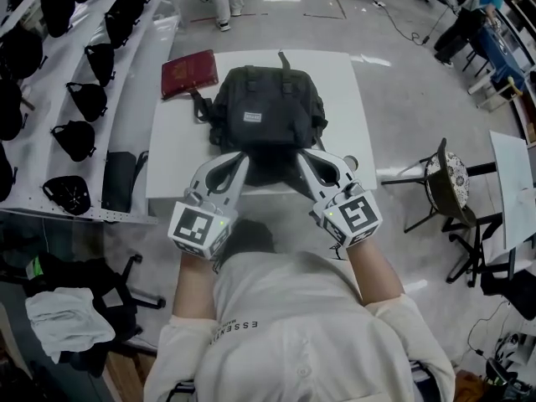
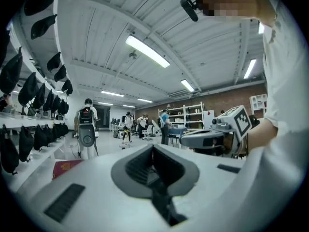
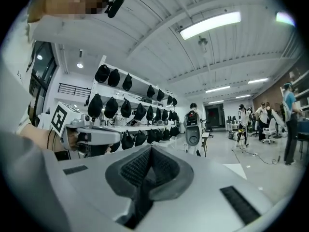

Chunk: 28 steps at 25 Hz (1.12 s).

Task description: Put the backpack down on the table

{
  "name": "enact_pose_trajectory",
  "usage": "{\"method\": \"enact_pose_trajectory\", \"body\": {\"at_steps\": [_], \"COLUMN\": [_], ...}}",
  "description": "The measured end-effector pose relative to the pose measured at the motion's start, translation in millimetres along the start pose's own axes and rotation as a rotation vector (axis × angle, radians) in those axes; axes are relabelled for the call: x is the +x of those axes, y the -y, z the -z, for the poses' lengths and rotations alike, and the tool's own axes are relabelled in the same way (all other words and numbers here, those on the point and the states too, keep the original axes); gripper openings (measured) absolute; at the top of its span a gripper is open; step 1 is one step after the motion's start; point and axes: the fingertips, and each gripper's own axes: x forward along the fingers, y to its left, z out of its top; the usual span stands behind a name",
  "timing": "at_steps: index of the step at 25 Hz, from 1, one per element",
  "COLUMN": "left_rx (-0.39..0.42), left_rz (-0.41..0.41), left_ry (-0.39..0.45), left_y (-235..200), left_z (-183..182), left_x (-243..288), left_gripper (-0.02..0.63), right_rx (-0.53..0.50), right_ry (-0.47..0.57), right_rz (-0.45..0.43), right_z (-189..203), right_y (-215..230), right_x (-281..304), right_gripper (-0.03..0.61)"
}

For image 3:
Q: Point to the long ceiling light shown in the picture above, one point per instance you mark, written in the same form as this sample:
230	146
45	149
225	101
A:
242	96
257	80
215	102
217	89
210	24

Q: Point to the black head camera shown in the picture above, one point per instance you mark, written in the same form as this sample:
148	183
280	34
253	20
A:
115	6

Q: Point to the person's white shirt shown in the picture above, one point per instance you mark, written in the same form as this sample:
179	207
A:
12	93

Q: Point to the black framed window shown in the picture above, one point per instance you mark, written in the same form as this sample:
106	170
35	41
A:
43	66

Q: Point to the wall shelf unit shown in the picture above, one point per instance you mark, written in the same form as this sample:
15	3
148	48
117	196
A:
300	86

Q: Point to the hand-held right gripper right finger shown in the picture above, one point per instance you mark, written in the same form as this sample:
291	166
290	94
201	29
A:
169	175

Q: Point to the white shelf rack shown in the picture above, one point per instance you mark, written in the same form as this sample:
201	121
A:
140	86

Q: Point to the grey backpack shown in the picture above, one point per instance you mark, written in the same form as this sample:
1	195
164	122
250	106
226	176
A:
192	129

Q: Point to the ceiling sprinkler pipe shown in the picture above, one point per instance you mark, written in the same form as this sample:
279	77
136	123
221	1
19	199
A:
204	45

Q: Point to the person's left forearm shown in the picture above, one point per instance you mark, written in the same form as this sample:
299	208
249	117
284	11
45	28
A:
36	135

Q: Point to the black wrist band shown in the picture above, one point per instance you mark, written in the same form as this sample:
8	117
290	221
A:
51	139

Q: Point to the black railing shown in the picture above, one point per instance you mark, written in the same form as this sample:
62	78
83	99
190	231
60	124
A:
72	89

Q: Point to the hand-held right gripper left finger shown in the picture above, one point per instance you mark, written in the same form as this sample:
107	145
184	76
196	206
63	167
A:
130	170

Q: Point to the white office chair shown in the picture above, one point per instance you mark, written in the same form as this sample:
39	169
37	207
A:
269	132

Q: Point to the dark double door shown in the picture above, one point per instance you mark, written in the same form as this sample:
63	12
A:
213	116

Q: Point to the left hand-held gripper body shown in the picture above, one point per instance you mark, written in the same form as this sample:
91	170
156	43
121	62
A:
99	134

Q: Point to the small wooden side table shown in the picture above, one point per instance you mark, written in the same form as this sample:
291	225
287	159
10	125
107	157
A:
205	139

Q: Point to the round pendant lamp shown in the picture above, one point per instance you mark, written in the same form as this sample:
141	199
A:
80	64

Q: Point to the person's left hand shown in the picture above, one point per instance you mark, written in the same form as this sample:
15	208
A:
73	140

